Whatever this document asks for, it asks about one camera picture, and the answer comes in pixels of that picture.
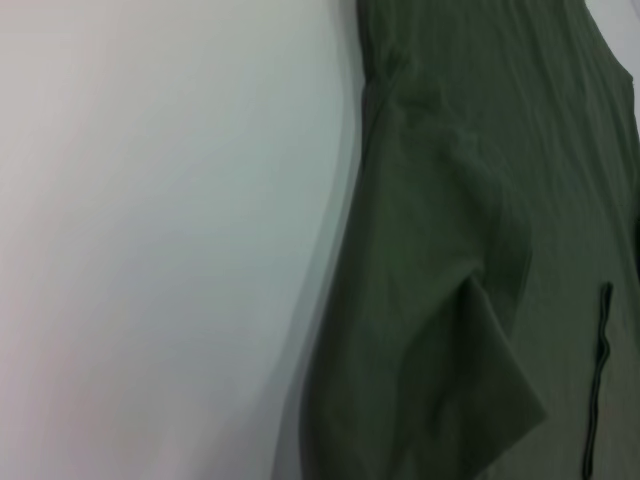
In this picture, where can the dark green shirt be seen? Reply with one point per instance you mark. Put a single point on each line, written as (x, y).
(450, 250)

